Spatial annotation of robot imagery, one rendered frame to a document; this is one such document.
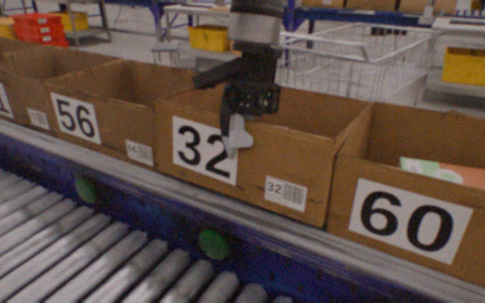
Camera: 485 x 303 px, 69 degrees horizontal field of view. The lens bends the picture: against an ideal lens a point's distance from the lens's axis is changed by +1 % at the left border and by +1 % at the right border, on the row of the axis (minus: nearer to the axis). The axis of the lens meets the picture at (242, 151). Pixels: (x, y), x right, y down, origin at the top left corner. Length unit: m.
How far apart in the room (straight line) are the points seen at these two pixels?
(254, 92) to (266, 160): 0.13
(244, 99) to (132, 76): 0.67
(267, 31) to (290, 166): 0.23
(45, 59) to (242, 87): 1.04
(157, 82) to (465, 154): 0.85
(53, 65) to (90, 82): 0.41
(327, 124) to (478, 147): 0.32
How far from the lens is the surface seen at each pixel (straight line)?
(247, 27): 0.59
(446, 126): 0.86
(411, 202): 0.60
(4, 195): 1.20
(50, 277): 0.87
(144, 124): 0.81
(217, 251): 0.74
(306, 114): 0.90
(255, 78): 0.61
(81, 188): 0.98
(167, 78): 1.12
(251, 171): 0.66
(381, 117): 0.86
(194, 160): 0.73
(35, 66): 1.51
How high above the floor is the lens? 1.33
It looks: 29 degrees down
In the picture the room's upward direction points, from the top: straight up
